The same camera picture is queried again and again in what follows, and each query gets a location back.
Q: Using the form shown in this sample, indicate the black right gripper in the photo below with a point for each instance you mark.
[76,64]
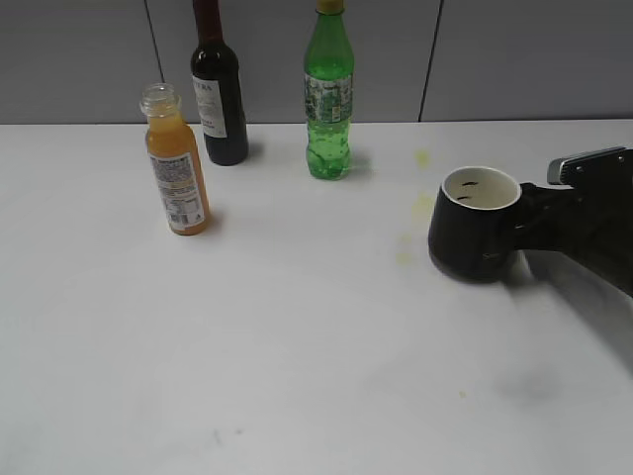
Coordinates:
[598,235]

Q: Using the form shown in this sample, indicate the black mug white interior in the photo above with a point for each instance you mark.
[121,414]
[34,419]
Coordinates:
[471,234]

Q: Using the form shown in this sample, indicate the orange juice bottle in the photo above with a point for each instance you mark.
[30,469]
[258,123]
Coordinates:
[174,157]

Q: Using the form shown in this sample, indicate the green soda bottle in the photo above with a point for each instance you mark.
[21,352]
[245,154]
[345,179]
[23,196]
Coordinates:
[328,93]

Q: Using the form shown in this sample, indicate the dark red wine bottle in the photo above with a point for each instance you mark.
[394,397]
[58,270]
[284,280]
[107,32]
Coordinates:
[215,74]

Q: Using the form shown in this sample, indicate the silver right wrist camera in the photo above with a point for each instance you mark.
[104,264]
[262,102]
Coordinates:
[578,168]

